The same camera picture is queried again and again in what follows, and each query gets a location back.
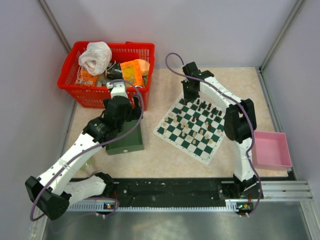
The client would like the pink plastic tray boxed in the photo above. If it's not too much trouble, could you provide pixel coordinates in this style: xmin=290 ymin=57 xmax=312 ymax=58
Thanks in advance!
xmin=252 ymin=130 xmax=292 ymax=171

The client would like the red plastic shopping basket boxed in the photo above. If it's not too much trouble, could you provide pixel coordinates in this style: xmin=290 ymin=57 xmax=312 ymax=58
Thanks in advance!
xmin=57 ymin=41 xmax=155 ymax=110

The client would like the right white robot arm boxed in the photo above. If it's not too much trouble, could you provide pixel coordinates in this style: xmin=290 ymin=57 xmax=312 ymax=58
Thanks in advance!
xmin=181 ymin=62 xmax=258 ymax=198

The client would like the green white chess mat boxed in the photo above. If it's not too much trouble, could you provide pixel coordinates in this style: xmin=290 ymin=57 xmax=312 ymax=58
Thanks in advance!
xmin=153 ymin=94 xmax=233 ymax=165

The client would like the peach sponge block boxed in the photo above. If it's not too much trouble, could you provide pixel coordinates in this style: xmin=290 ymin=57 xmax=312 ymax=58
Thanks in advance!
xmin=137 ymin=59 xmax=150 ymax=77

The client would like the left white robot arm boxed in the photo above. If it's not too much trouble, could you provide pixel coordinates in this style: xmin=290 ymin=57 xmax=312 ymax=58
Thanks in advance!
xmin=25 ymin=79 xmax=145 ymax=222

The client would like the dark green plastic tray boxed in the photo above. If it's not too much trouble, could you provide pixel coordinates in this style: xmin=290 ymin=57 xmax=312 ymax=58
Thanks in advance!
xmin=105 ymin=124 xmax=145 ymax=156

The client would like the white crumpled plastic bag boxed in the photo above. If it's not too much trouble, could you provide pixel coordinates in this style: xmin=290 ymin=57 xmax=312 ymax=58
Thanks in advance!
xmin=78 ymin=41 xmax=112 ymax=76

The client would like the black wrapped bundle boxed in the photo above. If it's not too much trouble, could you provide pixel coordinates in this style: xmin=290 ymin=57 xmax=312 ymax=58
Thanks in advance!
xmin=105 ymin=61 xmax=123 ymax=80

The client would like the orange yellow snack package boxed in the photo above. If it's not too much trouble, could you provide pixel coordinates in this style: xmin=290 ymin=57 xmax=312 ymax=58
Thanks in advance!
xmin=120 ymin=59 xmax=145 ymax=88

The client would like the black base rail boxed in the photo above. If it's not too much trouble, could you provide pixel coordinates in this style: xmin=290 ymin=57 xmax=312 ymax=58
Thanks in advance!
xmin=84 ymin=176 xmax=266 ymax=208

